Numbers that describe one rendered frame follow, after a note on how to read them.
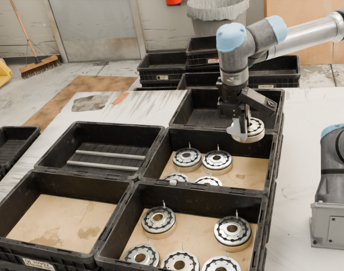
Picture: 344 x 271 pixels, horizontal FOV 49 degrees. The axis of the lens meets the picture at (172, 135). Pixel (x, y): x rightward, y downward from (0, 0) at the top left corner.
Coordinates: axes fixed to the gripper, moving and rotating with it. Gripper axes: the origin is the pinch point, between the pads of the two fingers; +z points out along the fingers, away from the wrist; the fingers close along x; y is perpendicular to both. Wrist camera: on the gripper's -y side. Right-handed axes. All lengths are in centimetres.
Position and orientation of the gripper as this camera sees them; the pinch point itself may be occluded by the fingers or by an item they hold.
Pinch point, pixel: (246, 133)
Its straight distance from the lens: 119.6
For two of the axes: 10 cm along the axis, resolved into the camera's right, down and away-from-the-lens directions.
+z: 1.9, 7.4, 6.5
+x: -2.8, 6.7, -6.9
